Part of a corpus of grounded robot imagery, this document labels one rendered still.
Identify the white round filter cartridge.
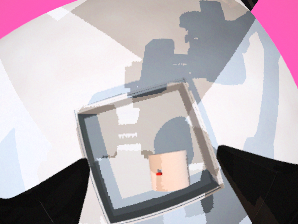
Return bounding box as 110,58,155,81
148,149,190,192

